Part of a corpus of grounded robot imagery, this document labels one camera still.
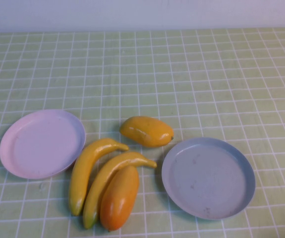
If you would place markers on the yellow plastic mango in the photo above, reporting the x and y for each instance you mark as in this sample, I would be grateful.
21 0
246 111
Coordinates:
147 131

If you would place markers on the yellow plastic banana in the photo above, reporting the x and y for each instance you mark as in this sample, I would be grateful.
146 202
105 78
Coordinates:
82 168
100 183

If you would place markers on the orange plastic mango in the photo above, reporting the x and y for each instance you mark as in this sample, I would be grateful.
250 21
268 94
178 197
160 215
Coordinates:
118 198

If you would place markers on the blue round plastic plate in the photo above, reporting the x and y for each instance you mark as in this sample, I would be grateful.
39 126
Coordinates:
206 178

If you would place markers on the pink round plastic plate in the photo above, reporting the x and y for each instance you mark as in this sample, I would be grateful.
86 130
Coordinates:
43 146

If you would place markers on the green checked tablecloth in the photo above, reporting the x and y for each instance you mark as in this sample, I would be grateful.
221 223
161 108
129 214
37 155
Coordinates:
182 86

